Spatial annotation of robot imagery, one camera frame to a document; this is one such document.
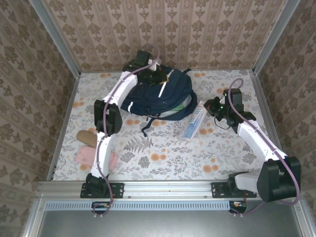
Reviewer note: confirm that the pink pencil case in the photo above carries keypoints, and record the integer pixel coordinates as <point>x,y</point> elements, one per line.
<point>85,154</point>

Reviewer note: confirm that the clear plastic stationery pack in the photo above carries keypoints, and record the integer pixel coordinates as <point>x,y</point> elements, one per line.
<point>192,126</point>

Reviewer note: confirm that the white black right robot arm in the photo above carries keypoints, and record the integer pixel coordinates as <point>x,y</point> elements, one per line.
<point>254,138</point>

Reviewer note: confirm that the aluminium table end rail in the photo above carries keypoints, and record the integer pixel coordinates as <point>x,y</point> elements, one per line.
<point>237,70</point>

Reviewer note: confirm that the aluminium frame post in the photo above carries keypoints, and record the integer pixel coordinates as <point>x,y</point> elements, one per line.
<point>58,40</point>
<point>274,37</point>

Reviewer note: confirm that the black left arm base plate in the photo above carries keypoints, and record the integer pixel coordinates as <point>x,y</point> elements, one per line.
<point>118,190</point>

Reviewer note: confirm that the navy blue student backpack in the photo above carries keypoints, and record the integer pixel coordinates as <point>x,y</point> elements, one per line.
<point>172,89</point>

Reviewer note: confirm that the grey metal panel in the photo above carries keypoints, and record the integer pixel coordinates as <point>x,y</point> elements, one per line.
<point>168,224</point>

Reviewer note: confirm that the aluminium table side rail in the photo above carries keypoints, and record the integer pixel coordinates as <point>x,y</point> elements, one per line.
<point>262,98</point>
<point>69,103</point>

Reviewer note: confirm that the floral table cloth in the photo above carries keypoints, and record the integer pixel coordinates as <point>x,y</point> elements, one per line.
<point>172,160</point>

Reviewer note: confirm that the brown pencil pouch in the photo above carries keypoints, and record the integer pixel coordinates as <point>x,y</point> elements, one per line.
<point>85,138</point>

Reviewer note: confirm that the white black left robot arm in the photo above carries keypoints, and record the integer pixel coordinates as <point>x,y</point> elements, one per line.
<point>101,153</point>

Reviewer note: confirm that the aluminium mounting rail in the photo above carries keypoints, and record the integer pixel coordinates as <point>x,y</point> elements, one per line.
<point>168,190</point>

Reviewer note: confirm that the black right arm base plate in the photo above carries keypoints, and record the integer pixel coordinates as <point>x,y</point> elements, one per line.
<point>218,190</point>

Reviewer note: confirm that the black connector board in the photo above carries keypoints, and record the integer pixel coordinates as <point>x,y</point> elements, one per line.
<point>101,207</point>
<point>238,207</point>

